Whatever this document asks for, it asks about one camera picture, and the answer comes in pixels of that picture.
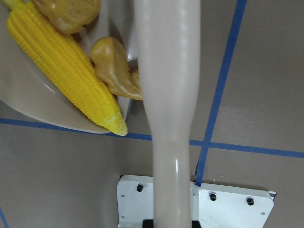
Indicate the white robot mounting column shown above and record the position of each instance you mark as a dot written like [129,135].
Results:
[213,206]

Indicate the beige brush black bristles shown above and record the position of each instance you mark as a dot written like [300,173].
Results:
[168,34]

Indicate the yellow toy corn cob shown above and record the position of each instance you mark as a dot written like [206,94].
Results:
[65,64]

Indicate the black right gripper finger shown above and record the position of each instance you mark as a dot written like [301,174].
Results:
[172,224]

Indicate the brown toy potato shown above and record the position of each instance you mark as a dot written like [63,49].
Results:
[69,16]

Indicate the toy ginger root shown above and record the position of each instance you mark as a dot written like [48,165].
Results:
[111,66]

